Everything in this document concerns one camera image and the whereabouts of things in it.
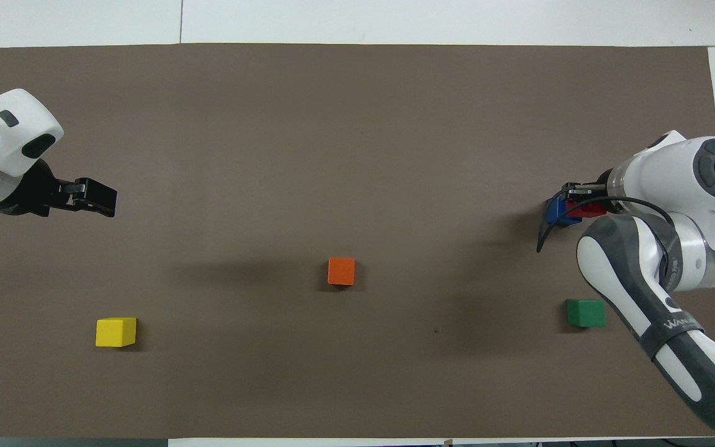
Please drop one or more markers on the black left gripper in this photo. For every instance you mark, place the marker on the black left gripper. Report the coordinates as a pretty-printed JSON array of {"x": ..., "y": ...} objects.
[{"x": 35, "y": 192}]

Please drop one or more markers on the red cube block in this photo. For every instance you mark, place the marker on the red cube block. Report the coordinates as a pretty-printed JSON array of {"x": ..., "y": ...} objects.
[{"x": 590, "y": 212}]

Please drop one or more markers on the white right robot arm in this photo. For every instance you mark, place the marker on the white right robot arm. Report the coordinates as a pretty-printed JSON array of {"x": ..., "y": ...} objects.
[{"x": 705, "y": 248}]

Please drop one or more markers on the blue cube block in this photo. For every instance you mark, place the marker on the blue cube block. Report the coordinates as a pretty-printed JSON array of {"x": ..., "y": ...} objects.
[{"x": 553, "y": 208}]

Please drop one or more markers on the green cube block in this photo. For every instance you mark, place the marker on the green cube block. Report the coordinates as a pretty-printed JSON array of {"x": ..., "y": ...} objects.
[{"x": 586, "y": 313}]

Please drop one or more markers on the yellow cube block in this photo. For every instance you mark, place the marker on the yellow cube block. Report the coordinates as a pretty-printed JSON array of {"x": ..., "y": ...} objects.
[{"x": 115, "y": 332}]

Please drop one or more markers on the orange cube block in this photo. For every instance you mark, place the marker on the orange cube block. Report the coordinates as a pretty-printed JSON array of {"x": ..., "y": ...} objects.
[{"x": 341, "y": 271}]

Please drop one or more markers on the brown table mat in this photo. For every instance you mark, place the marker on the brown table mat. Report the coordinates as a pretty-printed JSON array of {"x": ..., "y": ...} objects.
[{"x": 357, "y": 124}]

